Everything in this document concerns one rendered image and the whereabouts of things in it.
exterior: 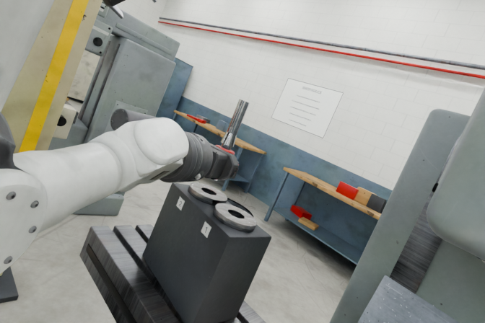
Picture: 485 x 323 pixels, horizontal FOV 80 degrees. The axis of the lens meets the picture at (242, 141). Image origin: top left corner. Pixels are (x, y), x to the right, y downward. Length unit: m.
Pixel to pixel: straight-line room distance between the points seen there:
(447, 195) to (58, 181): 0.38
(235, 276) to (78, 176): 0.38
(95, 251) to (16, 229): 0.55
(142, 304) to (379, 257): 0.57
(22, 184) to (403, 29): 5.38
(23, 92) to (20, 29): 1.53
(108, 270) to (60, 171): 0.45
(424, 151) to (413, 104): 4.10
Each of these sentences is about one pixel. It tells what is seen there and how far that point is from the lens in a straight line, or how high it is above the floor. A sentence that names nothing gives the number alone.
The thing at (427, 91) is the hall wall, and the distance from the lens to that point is 4.97.
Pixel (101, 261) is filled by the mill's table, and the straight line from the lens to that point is 0.75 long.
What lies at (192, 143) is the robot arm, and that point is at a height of 1.28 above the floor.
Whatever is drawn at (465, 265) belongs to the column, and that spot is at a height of 1.24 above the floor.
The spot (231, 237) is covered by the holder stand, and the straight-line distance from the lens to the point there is 0.52.
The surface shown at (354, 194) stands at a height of 0.96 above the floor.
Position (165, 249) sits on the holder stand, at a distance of 0.67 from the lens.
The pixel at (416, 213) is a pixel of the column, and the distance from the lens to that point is 0.84.
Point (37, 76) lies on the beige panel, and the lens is 1.72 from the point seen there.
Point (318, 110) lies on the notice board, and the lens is 5.34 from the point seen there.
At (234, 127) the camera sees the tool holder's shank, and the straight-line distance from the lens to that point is 0.62.
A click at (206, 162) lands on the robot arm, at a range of 0.50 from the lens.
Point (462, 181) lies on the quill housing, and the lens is 0.38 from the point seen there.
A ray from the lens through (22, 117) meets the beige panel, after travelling 1.76.
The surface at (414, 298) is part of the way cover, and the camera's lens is 0.86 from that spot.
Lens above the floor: 1.35
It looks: 5 degrees down
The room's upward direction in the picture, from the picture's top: 23 degrees clockwise
